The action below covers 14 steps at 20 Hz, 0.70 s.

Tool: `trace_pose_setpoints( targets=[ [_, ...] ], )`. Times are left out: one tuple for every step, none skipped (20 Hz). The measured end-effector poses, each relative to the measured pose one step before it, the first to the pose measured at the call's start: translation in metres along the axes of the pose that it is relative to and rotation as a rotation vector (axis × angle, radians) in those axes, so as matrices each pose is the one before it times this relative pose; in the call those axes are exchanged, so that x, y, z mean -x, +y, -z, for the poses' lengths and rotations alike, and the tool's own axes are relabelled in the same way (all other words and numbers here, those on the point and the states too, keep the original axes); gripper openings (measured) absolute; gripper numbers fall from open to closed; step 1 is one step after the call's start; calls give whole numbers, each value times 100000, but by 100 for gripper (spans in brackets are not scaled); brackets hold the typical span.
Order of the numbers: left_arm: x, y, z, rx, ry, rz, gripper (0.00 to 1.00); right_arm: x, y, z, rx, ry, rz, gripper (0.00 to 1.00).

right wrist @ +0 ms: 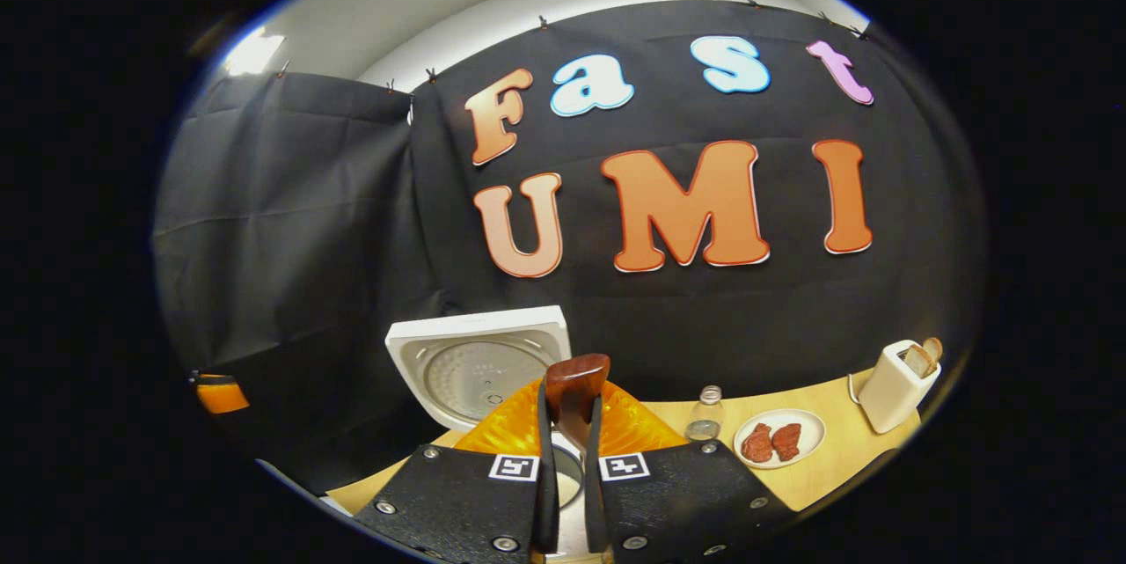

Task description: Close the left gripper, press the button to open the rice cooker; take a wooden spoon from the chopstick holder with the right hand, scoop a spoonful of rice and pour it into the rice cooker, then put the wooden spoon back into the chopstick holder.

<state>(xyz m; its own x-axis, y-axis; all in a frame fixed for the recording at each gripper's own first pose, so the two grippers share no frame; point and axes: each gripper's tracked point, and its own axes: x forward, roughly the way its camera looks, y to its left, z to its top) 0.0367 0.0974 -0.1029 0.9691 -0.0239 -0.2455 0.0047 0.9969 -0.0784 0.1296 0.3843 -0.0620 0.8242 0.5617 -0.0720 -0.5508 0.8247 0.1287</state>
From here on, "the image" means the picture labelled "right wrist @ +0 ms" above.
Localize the clear plastic water bottle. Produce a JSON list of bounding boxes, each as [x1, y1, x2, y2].
[[684, 385, 725, 443]]

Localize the ceiling light panel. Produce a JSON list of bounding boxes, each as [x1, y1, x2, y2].
[[223, 27, 285, 77]]

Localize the brown wooden spoon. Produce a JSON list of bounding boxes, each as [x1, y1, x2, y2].
[[544, 353, 611, 452]]

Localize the white toaster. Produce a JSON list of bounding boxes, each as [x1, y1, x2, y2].
[[858, 338, 942, 435]]

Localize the white round plate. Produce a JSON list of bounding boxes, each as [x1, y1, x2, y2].
[[733, 408, 828, 470]]

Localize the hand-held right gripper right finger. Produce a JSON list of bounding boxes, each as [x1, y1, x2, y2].
[[583, 379, 797, 564]]

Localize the white rice cooker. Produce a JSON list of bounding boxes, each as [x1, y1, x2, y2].
[[384, 305, 589, 560]]

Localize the black backdrop cloth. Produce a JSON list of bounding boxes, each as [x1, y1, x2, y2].
[[151, 0, 986, 494]]

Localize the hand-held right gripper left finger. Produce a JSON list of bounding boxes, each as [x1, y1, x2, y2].
[[352, 377, 560, 564]]

